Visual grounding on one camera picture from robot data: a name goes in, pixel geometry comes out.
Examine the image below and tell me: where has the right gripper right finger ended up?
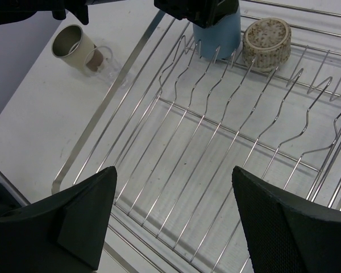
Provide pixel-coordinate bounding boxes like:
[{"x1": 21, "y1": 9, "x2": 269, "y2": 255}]
[{"x1": 232, "y1": 166, "x2": 341, "y2": 272}]

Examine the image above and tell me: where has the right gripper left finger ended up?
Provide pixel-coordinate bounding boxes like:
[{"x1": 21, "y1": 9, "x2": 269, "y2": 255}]
[{"x1": 0, "y1": 167, "x2": 117, "y2": 272}]

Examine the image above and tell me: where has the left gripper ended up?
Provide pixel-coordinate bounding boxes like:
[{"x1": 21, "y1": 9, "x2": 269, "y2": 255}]
[{"x1": 153, "y1": 0, "x2": 239, "y2": 28}]

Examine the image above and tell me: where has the light blue tumbler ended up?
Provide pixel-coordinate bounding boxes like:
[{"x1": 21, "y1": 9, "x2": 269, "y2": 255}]
[{"x1": 193, "y1": 7, "x2": 241, "y2": 60}]

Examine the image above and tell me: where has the beige speckled cup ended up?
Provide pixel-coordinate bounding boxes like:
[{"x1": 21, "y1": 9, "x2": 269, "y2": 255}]
[{"x1": 242, "y1": 18, "x2": 292, "y2": 72}]

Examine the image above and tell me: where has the clear glass cup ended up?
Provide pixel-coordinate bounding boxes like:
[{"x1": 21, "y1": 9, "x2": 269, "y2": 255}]
[{"x1": 84, "y1": 45, "x2": 122, "y2": 86}]

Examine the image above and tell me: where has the brown and cream cup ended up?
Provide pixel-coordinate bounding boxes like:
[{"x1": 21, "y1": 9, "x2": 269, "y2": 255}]
[{"x1": 52, "y1": 24, "x2": 104, "y2": 73}]

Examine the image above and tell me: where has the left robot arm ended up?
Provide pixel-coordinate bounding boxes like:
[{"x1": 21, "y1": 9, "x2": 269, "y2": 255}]
[{"x1": 0, "y1": 0, "x2": 239, "y2": 28}]

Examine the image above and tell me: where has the wire dish rack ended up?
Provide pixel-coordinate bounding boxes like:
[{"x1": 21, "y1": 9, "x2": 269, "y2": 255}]
[{"x1": 52, "y1": 1, "x2": 341, "y2": 272}]

